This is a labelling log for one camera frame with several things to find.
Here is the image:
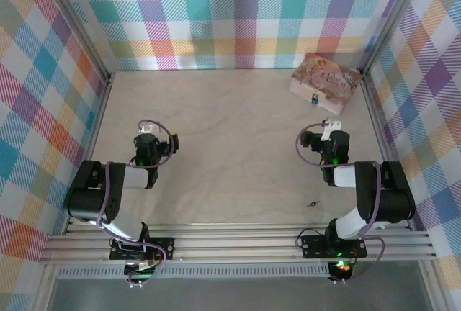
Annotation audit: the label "pink illustrated tin box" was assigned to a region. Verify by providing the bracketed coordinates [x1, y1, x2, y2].
[288, 53, 363, 116]

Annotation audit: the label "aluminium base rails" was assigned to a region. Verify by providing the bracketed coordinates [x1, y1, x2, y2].
[39, 222, 439, 263]

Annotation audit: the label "grey aluminium front strut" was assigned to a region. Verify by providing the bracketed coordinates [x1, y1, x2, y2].
[34, 263, 59, 311]
[419, 260, 444, 311]

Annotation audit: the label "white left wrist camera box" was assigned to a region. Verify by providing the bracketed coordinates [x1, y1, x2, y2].
[139, 120, 160, 135]

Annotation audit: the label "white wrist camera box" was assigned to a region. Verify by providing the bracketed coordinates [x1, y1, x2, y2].
[321, 118, 342, 143]
[139, 120, 160, 135]

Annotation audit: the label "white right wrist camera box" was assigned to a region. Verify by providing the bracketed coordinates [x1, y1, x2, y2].
[321, 118, 342, 143]

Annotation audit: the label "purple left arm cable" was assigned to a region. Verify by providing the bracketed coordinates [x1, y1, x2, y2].
[95, 119, 178, 289]

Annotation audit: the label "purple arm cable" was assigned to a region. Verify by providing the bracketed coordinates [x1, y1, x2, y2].
[295, 120, 385, 285]
[95, 119, 178, 289]

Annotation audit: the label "aluminium side rail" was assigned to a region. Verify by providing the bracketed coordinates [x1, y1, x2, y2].
[61, 71, 115, 236]
[359, 69, 415, 233]

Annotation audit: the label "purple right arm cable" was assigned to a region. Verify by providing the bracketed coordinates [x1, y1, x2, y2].
[295, 120, 385, 285]

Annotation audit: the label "grey slotted cable duct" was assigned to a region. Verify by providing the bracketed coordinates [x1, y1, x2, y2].
[57, 266, 332, 280]

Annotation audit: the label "aluminium corner post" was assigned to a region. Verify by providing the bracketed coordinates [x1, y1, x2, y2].
[359, 0, 435, 76]
[37, 0, 115, 81]

